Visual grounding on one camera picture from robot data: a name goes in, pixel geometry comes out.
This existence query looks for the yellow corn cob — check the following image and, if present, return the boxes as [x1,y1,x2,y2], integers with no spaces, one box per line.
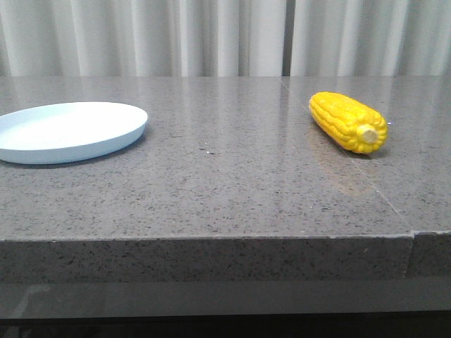
[309,92,388,154]

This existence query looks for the light blue round plate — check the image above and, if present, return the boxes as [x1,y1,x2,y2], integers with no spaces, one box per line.
[1,101,148,165]

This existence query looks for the white pleated curtain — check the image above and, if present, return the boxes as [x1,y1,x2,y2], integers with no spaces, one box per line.
[1,1,450,77]

